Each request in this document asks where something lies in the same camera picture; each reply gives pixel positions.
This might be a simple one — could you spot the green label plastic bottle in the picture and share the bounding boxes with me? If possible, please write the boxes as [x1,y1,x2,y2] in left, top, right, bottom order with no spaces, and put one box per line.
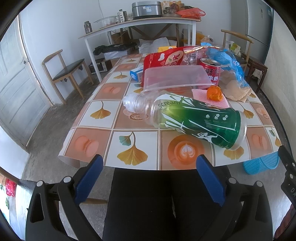
[123,91,247,150]

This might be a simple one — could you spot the beige cloth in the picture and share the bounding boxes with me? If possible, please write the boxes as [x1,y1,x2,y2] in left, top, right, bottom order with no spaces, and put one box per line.
[218,70,252,102]

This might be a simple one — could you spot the orange peel piece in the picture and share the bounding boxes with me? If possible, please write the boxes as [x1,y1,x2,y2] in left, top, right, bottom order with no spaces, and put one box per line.
[206,85,224,102]

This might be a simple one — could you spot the pink scouring sponge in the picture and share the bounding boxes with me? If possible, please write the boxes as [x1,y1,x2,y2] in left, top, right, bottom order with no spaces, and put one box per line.
[192,89,230,108]

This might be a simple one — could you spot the blue plastic wrapper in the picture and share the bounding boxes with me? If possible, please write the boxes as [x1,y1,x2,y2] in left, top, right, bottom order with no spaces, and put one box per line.
[201,42,248,87]

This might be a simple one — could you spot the red milk drink can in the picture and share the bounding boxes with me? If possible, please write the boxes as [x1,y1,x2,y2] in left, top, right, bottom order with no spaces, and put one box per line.
[200,58,221,86]

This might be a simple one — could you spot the blue white medicine box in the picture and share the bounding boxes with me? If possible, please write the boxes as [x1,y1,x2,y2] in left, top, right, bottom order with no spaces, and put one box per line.
[129,66,144,82]

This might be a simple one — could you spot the red snack bag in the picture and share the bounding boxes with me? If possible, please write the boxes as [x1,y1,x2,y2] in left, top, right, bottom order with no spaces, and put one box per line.
[142,46,205,85]

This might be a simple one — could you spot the clear plastic food container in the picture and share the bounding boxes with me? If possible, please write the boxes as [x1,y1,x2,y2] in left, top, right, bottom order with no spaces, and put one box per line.
[142,65,213,92]

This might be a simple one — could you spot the yellow white capsule box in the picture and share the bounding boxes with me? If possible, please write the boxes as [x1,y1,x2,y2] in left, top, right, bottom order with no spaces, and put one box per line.
[158,46,176,53]

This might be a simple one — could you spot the blue plastic trash basket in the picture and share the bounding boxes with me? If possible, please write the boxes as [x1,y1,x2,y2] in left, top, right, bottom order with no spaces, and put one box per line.
[243,152,280,175]

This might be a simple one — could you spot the black chair seat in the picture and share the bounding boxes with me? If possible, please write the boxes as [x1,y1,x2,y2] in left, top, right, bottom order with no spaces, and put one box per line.
[103,168,221,240]

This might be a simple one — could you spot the white door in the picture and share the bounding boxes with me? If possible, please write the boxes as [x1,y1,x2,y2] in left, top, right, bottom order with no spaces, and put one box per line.
[1,17,51,149]

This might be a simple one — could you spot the dark wooden stool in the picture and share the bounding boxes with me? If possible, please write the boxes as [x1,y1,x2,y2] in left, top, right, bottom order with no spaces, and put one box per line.
[246,57,268,94]

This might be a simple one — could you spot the wooden chair right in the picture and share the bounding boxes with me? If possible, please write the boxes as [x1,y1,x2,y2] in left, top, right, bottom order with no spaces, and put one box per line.
[221,29,253,72]

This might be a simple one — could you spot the wooden chair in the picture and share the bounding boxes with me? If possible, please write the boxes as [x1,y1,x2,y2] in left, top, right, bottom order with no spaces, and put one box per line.
[221,29,253,72]
[42,49,94,104]

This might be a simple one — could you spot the wooden chair left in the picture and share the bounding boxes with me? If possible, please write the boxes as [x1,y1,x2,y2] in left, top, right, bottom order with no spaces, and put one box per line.
[42,49,94,104]

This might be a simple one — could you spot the black bag under table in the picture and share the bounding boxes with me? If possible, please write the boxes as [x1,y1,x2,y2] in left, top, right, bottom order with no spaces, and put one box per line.
[93,42,137,56]

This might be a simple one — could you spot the grey refrigerator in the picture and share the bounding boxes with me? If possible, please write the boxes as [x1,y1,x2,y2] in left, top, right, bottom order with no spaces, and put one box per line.
[246,0,273,64]

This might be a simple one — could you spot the glass jar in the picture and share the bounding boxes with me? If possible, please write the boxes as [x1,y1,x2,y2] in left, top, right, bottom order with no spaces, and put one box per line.
[84,21,92,34]

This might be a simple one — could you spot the white sack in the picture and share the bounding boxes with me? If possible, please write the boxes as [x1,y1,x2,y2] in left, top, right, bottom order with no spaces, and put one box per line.
[138,37,170,54]

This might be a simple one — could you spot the red plastic bag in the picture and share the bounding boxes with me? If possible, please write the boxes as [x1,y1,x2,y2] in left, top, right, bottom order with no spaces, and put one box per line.
[177,8,206,20]

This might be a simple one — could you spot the glass bowl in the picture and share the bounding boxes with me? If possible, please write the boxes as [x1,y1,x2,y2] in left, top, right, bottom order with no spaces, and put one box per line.
[94,16,117,28]

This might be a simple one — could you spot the white side table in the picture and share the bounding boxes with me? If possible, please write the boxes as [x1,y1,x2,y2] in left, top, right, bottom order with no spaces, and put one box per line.
[79,17,201,82]

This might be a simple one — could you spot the silver rice cooker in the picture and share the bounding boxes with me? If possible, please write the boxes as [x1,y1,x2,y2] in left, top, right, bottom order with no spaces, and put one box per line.
[132,1,163,20]

